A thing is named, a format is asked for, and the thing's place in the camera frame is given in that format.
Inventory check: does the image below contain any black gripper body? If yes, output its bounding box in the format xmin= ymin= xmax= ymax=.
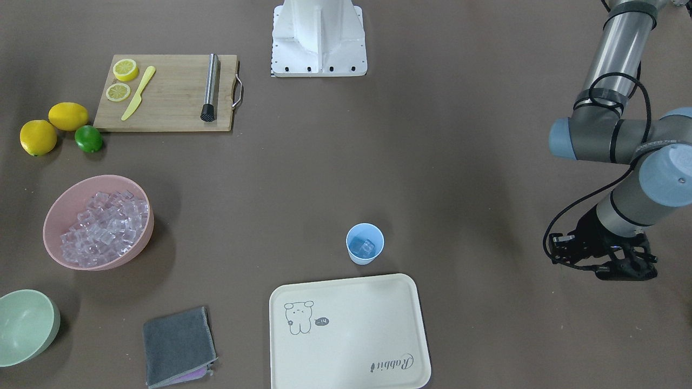
xmin=573 ymin=207 xmax=628 ymax=259

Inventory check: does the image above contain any clear ice cube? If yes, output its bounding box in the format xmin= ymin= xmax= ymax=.
xmin=349 ymin=237 xmax=377 ymax=259

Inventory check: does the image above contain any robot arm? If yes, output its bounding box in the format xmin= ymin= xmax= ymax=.
xmin=543 ymin=1 xmax=690 ymax=269

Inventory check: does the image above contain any blue plastic cup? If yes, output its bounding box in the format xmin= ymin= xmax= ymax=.
xmin=345 ymin=223 xmax=385 ymax=265

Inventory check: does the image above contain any pink bowl of ice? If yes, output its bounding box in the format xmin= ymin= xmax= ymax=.
xmin=43 ymin=175 xmax=154 ymax=271

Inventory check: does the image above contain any cream rabbit tray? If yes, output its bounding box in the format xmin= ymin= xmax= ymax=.
xmin=269 ymin=273 xmax=431 ymax=388

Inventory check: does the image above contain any metal rod black cap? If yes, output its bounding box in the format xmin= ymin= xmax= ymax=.
xmin=200 ymin=53 xmax=220 ymax=123

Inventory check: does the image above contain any grey folded cloth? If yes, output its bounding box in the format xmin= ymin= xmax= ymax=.
xmin=142 ymin=306 xmax=218 ymax=388

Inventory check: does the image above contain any wooden cutting board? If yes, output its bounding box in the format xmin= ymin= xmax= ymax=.
xmin=94 ymin=54 xmax=242 ymax=132

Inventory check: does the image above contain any yellow plastic knife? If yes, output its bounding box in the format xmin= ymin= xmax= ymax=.
xmin=121 ymin=66 xmax=156 ymax=121

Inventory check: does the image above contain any lemon slice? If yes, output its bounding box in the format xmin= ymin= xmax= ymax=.
xmin=104 ymin=82 xmax=131 ymax=103
xmin=112 ymin=58 xmax=139 ymax=82

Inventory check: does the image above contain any green lime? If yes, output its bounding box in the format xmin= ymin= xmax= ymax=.
xmin=74 ymin=125 xmax=104 ymax=153

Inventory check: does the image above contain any yellow lemon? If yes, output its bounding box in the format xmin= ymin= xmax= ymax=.
xmin=19 ymin=120 xmax=57 ymax=157
xmin=49 ymin=103 xmax=89 ymax=131

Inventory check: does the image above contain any green ceramic bowl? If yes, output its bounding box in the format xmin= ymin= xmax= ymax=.
xmin=1 ymin=290 xmax=61 ymax=367

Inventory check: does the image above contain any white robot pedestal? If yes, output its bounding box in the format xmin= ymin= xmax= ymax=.
xmin=270 ymin=1 xmax=368 ymax=77

